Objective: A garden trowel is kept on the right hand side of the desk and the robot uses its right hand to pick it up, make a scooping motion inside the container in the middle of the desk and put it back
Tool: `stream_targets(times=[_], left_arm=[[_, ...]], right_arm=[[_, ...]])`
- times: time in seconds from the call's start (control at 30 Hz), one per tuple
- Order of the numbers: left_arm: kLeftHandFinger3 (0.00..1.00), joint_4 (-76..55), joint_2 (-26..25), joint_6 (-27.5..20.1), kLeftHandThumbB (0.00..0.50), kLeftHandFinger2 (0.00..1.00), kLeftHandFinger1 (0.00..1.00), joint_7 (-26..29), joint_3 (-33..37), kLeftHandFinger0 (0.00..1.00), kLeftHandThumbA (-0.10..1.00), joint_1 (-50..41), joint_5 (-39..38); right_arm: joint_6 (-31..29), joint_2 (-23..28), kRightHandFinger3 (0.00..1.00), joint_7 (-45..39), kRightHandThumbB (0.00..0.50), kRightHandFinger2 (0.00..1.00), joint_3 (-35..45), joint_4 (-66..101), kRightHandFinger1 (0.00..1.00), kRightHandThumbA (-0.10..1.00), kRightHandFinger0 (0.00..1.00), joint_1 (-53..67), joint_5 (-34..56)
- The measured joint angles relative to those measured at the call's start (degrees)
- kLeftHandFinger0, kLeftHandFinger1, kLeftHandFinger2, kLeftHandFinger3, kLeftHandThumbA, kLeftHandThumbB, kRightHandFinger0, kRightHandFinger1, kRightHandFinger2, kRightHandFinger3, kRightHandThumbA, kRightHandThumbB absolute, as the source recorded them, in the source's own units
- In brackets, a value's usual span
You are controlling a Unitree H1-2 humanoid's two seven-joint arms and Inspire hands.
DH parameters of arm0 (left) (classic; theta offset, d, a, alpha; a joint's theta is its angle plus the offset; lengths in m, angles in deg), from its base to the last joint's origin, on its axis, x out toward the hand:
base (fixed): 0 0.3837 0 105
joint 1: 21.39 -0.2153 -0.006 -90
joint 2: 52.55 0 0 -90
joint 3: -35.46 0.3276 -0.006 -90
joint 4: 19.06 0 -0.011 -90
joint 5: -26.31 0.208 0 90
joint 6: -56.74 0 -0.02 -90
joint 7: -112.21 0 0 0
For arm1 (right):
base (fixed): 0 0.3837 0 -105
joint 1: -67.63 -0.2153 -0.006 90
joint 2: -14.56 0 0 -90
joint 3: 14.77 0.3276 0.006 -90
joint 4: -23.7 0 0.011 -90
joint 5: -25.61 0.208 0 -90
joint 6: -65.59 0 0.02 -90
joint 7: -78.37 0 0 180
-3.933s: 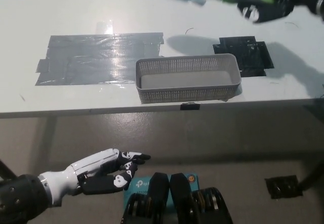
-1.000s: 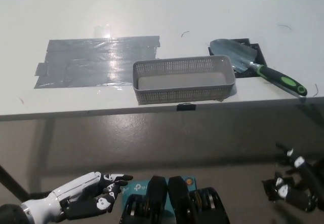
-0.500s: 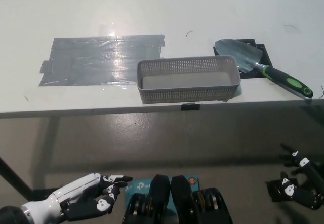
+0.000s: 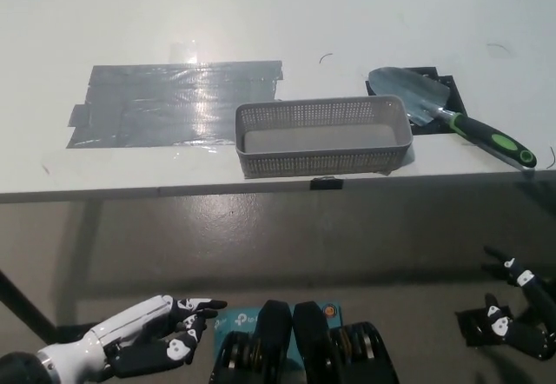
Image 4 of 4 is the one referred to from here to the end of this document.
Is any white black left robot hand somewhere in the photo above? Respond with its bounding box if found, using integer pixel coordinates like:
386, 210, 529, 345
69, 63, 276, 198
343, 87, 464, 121
36, 295, 228, 384

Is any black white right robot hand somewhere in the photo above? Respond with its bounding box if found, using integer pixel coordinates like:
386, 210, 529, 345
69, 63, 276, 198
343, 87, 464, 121
480, 246, 556, 363

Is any garden trowel green black handle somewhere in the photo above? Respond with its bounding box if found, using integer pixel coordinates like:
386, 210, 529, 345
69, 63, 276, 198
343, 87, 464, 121
367, 66, 538, 169

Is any black robot left body block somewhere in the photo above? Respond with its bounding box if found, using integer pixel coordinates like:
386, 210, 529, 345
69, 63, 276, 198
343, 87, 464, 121
209, 299, 295, 384

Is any black tape patch on desk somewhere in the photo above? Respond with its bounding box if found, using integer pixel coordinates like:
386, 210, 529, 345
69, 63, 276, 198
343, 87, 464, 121
366, 66, 470, 136

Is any black slanted table leg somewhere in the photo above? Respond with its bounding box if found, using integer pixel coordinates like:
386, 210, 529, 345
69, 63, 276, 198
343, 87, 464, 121
0, 268, 60, 344

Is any teal tp-link box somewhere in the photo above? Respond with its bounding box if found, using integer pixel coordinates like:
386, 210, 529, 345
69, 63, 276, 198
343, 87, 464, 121
215, 301, 347, 384

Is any grey perforated plastic basket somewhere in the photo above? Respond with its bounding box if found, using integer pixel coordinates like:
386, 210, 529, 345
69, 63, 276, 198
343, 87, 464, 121
234, 95, 414, 180

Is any large grey duct tape patch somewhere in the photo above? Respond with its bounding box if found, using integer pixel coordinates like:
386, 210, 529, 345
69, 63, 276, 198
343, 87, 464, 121
64, 60, 286, 149

